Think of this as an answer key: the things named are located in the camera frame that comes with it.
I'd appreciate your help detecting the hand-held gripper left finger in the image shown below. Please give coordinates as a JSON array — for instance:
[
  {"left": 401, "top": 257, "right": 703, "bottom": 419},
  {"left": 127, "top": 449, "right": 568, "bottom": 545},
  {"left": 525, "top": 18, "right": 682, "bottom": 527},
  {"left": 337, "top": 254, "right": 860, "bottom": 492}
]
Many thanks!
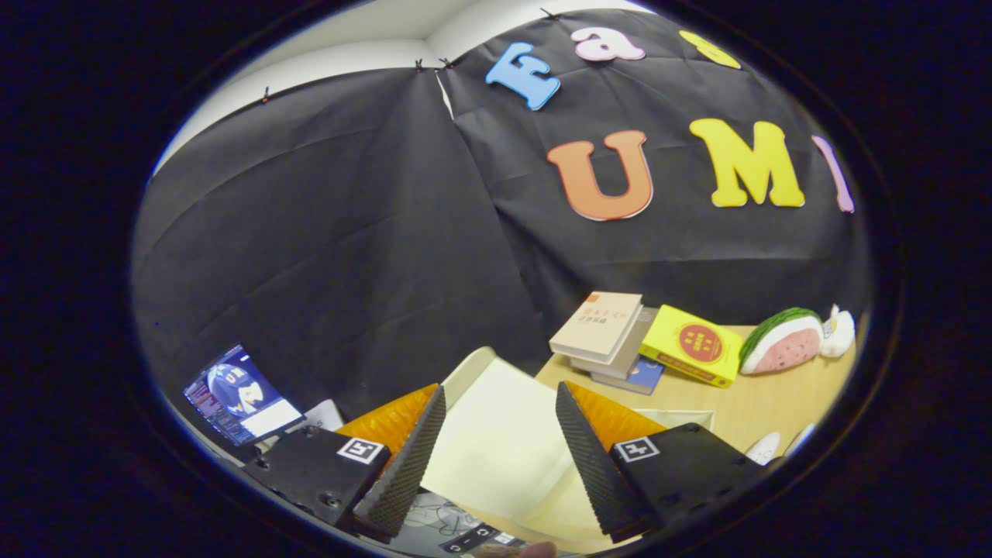
[{"left": 246, "top": 383, "right": 448, "bottom": 543}]

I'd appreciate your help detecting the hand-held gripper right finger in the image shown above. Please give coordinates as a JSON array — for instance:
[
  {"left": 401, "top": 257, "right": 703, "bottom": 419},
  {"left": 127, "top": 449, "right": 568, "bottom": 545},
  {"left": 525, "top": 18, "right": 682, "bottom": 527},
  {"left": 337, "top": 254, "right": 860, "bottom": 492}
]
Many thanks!
[{"left": 555, "top": 380, "right": 768, "bottom": 543}]

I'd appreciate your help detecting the pale green storage box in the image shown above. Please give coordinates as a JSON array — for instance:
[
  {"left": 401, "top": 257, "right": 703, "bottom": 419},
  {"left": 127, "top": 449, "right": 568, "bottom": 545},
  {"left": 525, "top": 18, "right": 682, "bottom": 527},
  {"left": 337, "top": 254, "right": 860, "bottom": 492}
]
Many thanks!
[{"left": 421, "top": 346, "right": 715, "bottom": 543}]

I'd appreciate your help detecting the white paper sheet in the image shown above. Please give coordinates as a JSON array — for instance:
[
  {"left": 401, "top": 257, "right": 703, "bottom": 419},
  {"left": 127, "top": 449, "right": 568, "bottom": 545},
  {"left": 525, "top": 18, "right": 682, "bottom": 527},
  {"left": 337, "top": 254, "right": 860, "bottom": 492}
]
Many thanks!
[{"left": 305, "top": 399, "right": 346, "bottom": 433}]

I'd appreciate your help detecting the black device with white labels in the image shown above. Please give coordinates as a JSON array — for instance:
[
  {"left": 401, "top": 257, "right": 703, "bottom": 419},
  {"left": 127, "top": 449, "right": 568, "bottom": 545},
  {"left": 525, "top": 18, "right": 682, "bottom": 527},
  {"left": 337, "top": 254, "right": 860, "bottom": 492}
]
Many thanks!
[{"left": 440, "top": 525, "right": 518, "bottom": 553}]

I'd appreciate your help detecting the blue book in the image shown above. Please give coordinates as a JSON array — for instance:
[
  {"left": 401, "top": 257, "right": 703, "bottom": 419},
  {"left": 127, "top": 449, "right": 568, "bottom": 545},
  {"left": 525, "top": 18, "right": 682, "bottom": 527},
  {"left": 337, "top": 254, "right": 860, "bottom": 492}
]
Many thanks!
[{"left": 591, "top": 356, "right": 665, "bottom": 396}]

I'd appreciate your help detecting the grey book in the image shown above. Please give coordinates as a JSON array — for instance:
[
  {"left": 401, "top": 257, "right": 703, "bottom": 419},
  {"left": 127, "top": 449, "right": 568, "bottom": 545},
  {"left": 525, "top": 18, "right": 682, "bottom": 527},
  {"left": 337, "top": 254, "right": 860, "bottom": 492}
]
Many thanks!
[{"left": 571, "top": 308, "right": 660, "bottom": 381}]

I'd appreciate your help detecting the yellow book with red circle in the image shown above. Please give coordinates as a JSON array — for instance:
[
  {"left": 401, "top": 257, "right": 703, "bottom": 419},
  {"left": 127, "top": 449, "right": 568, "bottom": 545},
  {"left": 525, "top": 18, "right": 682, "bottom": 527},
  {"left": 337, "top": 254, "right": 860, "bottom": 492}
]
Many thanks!
[{"left": 640, "top": 305, "right": 743, "bottom": 388}]

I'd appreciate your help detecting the watermelon slice plush toy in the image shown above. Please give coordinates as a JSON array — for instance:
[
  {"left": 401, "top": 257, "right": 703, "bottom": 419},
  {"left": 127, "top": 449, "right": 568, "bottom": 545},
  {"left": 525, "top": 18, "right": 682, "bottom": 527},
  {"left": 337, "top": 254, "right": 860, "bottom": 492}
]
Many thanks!
[{"left": 739, "top": 308, "right": 825, "bottom": 376}]

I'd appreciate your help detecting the black backdrop cloth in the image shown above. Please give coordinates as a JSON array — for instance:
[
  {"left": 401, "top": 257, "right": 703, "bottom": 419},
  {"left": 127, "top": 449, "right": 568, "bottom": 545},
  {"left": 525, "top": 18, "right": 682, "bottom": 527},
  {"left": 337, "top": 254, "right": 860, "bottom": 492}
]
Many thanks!
[{"left": 130, "top": 8, "right": 870, "bottom": 466}]

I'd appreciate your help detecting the white plush toy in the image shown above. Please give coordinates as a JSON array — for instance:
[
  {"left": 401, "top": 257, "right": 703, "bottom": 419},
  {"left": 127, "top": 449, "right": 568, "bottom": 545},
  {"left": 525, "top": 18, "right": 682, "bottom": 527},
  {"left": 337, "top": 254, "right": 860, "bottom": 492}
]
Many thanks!
[{"left": 820, "top": 304, "right": 856, "bottom": 359}]

